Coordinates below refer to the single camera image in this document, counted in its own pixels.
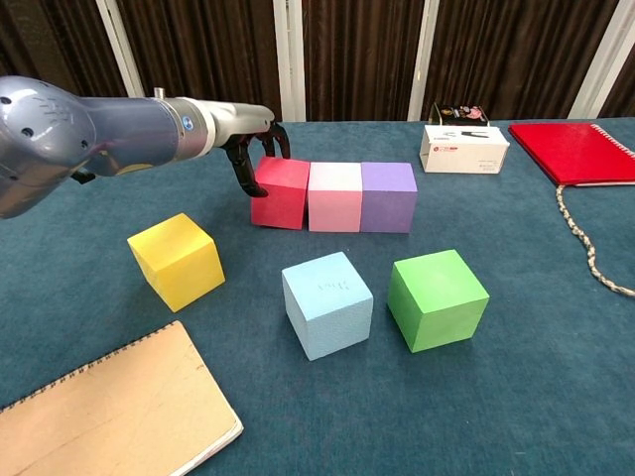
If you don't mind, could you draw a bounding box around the blue felt table cover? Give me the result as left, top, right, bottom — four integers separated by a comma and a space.
0, 118, 635, 476

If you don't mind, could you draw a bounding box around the red foam cube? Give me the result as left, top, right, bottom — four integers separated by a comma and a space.
250, 156, 312, 231

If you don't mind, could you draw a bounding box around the light blue foam cube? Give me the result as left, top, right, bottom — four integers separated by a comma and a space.
281, 251, 375, 362

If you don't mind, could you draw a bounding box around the green foam cube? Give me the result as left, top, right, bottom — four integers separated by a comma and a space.
386, 249, 491, 354

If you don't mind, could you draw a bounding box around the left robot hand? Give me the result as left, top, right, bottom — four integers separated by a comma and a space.
205, 98, 292, 199

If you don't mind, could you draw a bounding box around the purple foam cube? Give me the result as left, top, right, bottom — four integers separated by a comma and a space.
360, 161, 418, 234

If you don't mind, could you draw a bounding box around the pink foam cube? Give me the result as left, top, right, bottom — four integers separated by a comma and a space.
308, 161, 363, 233

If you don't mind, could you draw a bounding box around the red spiral notebook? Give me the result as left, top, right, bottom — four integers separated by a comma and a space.
508, 122, 635, 188

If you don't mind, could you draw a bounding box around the black luncheon meat tin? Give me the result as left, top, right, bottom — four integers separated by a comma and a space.
428, 101, 491, 127

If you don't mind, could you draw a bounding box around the white cardboard box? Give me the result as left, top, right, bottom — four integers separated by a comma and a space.
419, 124, 511, 176

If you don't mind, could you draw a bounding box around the yellow foam cube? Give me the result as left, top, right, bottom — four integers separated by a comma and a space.
126, 212, 226, 314

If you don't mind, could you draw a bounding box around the tan spiral notebook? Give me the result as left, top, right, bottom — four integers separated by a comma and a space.
0, 319, 245, 476

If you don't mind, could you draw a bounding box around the beige braided rope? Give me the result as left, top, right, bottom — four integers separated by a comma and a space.
555, 183, 635, 298

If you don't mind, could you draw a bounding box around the dark brown curtain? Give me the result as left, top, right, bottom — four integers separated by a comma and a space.
0, 0, 635, 133

